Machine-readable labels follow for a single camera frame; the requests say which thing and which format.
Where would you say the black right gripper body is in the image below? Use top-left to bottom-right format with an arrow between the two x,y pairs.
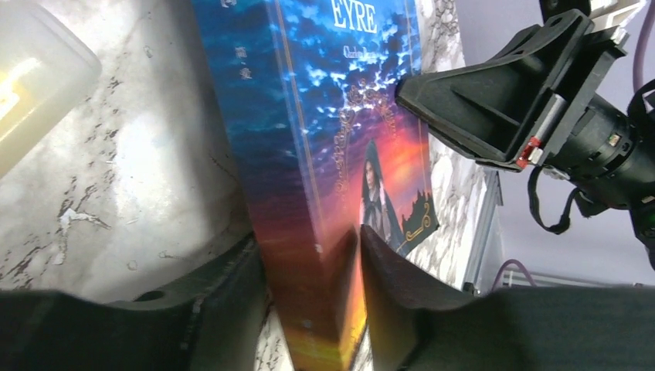
542,92 -> 655,211

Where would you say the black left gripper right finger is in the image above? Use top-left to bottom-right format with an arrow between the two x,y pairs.
360,226 -> 654,370

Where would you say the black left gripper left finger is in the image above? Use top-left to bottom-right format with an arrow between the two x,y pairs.
1,236 -> 267,370

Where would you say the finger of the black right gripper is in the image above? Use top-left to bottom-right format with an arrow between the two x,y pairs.
395,10 -> 627,170

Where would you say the blue Jane Eyre book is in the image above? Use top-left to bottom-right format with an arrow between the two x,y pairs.
193,1 -> 439,370

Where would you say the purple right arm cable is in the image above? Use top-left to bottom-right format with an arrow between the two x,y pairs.
490,0 -> 655,291

